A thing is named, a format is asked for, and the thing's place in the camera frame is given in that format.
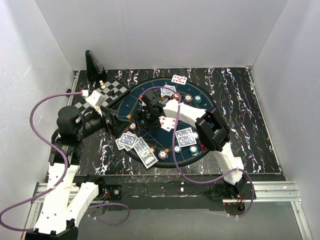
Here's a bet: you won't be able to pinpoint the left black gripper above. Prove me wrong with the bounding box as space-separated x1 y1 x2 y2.
75 104 132 139

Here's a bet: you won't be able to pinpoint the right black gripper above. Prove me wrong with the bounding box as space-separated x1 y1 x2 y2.
133 108 162 136

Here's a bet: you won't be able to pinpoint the dealt cards seat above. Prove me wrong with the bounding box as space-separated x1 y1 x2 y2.
175 127 197 148
115 132 138 151
160 84 176 97

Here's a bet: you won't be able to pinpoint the face up community cards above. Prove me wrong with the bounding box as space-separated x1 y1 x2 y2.
158 116 176 132

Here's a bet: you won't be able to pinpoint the dealt cards top seat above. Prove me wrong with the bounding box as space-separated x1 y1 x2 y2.
160 84 176 97

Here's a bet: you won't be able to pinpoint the red chip stack top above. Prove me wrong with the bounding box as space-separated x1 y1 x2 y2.
173 93 181 101

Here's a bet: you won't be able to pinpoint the playing card deck box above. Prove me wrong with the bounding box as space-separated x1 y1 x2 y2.
133 137 158 170

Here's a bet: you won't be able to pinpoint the green chip stack bottom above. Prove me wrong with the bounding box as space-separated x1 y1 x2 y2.
174 145 182 153

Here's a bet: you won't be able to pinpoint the green chip stack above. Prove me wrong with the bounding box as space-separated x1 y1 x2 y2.
194 95 202 104
189 145 199 156
174 145 182 153

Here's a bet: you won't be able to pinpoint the blue chip stack top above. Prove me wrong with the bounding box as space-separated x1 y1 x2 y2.
184 94 193 103

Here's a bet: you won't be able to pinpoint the face up red card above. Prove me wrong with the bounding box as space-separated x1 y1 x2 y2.
171 75 188 85

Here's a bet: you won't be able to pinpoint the green chip stack top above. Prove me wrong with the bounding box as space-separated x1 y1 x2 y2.
194 95 202 104

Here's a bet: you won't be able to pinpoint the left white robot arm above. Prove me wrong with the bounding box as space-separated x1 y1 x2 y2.
25 105 129 240

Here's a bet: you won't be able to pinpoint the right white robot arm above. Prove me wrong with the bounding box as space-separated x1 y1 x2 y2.
134 88 249 199

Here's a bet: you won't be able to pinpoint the black white chessboard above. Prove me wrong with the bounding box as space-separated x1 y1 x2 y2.
71 79 128 114

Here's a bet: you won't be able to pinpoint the round blue poker mat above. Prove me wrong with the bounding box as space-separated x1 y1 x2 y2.
116 77 216 168

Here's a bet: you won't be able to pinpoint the cream chess pawn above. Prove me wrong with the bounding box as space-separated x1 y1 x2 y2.
99 80 106 89

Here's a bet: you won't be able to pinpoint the black card holder stand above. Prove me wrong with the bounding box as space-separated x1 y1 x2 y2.
85 50 107 83

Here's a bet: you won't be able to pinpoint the red triangle big blind button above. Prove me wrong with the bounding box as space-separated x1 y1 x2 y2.
199 142 207 153

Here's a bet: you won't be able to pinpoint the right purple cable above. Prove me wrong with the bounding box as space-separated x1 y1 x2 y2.
136 86 257 219

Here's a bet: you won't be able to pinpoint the purple cable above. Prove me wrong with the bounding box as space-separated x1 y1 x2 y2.
0 89 131 230
136 86 257 219

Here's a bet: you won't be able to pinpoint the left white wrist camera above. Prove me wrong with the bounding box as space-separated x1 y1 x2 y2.
85 90 105 117

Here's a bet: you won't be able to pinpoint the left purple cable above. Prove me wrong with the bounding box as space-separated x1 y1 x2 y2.
0 89 131 230

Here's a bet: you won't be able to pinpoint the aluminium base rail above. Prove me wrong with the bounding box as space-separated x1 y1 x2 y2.
20 181 314 240

